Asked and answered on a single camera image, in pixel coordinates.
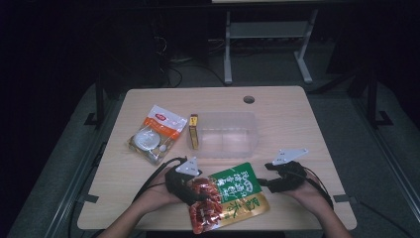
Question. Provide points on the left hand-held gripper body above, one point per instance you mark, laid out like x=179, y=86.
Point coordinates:
x=180, y=185

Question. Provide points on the grey tape piece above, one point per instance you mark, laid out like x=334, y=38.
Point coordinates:
x=343, y=198
x=88, y=198

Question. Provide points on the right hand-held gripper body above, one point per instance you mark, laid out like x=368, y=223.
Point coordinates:
x=287, y=178

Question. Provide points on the person's right hand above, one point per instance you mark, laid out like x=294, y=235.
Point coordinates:
x=308, y=193

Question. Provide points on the person's left hand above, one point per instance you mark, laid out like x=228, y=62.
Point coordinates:
x=157, y=195

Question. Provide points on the small yellow box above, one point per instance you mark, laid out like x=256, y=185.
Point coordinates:
x=193, y=132

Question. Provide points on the white metal table frame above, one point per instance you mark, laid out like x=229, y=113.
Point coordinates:
x=227, y=46

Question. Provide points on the green red snack packet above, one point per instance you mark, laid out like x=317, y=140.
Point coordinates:
x=236, y=195

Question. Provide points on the black metal stand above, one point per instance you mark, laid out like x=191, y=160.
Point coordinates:
x=373, y=99
x=99, y=99

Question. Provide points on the clear plastic container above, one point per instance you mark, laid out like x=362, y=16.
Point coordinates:
x=226, y=135

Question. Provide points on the white orange snack packet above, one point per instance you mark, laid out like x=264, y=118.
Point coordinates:
x=158, y=132

